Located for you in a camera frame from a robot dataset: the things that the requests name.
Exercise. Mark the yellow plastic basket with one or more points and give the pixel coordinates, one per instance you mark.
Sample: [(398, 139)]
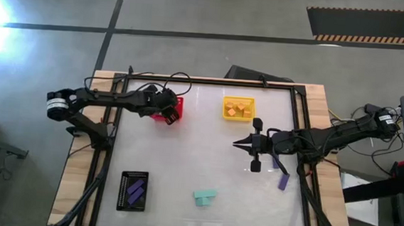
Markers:
[(238, 118)]

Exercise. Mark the black hazard-striped floor mat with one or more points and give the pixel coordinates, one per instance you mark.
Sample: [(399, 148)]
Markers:
[(372, 23)]

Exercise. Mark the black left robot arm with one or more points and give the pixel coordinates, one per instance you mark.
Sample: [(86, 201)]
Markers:
[(110, 100)]

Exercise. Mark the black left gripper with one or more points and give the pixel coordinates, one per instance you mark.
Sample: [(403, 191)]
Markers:
[(160, 101)]

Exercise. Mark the red plastic basket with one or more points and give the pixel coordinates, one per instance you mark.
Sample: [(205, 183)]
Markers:
[(180, 108)]

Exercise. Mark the white paper sheet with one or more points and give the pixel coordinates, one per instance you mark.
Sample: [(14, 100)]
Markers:
[(362, 211)]

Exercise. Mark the black side table leg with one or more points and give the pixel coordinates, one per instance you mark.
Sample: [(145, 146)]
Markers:
[(378, 189)]

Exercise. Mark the black plastic basket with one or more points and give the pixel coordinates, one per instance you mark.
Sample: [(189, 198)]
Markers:
[(123, 193)]

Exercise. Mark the black aluminium table frame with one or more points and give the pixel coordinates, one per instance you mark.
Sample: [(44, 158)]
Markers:
[(208, 81)]

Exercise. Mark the white glossy table board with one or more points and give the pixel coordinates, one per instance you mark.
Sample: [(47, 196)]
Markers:
[(185, 154)]

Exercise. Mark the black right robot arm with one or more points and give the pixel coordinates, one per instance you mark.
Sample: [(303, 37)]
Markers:
[(343, 131)]

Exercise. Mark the long teal block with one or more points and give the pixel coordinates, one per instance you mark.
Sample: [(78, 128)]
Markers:
[(205, 193)]

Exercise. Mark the black monitor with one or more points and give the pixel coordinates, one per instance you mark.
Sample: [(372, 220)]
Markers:
[(244, 73)]

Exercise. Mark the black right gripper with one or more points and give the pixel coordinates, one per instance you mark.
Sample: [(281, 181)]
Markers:
[(256, 145)]

